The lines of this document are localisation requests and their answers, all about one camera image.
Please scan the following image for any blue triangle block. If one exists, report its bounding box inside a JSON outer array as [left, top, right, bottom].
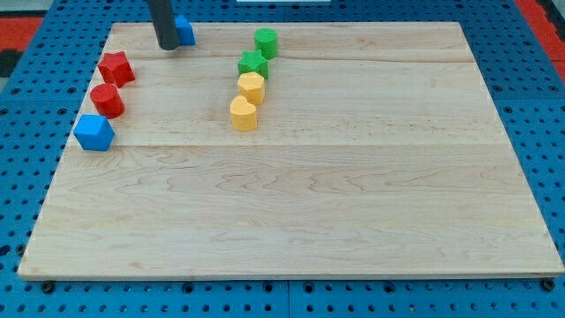
[[175, 15, 196, 46]]

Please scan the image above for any light wooden board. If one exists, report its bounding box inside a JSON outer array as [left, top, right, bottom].
[[18, 22, 564, 281]]

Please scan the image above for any yellow heart block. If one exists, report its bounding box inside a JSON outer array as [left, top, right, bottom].
[[230, 95, 258, 132]]

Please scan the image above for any yellow hexagon block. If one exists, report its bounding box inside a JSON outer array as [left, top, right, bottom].
[[237, 72, 266, 106]]

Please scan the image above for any green star block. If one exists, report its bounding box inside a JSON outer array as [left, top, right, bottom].
[[237, 49, 269, 79]]

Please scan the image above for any green cylinder block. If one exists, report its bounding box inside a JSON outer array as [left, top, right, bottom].
[[254, 27, 278, 60]]

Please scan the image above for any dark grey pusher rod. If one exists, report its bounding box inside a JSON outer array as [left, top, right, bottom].
[[147, 0, 180, 50]]

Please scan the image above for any red cylinder block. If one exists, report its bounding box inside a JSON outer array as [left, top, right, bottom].
[[89, 83, 125, 119]]

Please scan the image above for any blue hexagon block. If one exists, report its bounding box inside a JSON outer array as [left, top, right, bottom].
[[73, 114, 115, 151]]

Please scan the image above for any red star block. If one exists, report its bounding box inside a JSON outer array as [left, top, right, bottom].
[[97, 51, 135, 87]]

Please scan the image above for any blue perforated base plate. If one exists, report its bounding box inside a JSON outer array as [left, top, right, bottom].
[[1, 0, 564, 317]]

